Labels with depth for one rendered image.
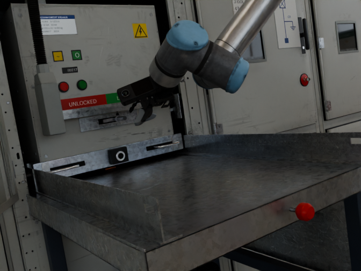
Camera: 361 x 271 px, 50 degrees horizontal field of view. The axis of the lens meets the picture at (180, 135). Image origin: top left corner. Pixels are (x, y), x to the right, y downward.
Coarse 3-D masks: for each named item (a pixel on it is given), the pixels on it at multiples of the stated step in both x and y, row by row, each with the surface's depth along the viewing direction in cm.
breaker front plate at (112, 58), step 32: (96, 32) 128; (128, 32) 134; (32, 64) 116; (64, 64) 121; (96, 64) 127; (128, 64) 134; (32, 96) 116; (64, 96) 121; (96, 128) 127; (128, 128) 134; (160, 128) 141
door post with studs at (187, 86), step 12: (168, 0) 139; (180, 0) 142; (168, 12) 143; (180, 12) 142; (180, 84) 142; (192, 84) 144; (192, 96) 144; (192, 108) 144; (192, 120) 144; (192, 132) 142
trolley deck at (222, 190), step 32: (192, 160) 127; (224, 160) 118; (256, 160) 110; (160, 192) 89; (192, 192) 84; (224, 192) 80; (256, 192) 77; (288, 192) 73; (320, 192) 77; (352, 192) 84; (64, 224) 84; (96, 224) 72; (192, 224) 63; (224, 224) 63; (256, 224) 67; (288, 224) 72; (128, 256) 59; (160, 256) 56; (192, 256) 59
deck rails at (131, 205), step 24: (192, 144) 141; (216, 144) 130; (240, 144) 121; (264, 144) 112; (288, 144) 105; (312, 144) 99; (336, 144) 93; (360, 144) 88; (48, 192) 103; (72, 192) 86; (96, 192) 74; (120, 192) 65; (96, 216) 76; (120, 216) 67; (144, 216) 60; (168, 240) 57
